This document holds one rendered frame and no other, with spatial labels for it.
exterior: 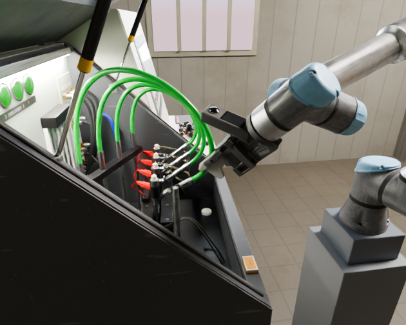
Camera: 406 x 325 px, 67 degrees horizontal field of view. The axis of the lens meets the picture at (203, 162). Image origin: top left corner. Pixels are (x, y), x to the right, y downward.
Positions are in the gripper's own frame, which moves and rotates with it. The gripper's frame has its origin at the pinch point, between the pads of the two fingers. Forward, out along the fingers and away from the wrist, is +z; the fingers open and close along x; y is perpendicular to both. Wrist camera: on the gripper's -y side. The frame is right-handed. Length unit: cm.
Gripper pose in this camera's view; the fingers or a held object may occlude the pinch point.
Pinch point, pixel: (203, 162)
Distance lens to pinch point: 75.7
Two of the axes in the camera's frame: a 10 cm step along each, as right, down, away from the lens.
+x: 4.6, -5.7, 6.8
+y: 7.1, 7.0, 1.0
